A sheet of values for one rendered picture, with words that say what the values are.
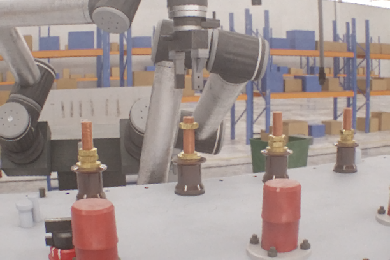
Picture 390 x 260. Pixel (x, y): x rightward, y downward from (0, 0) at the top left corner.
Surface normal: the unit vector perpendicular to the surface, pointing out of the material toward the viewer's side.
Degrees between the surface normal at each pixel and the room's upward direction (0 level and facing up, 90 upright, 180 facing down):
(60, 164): 90
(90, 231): 89
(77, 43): 90
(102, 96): 90
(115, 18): 145
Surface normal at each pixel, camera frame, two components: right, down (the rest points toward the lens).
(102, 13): -0.27, 0.80
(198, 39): 0.52, 0.08
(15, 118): 0.17, -0.41
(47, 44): 0.30, 0.10
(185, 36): -0.86, 0.07
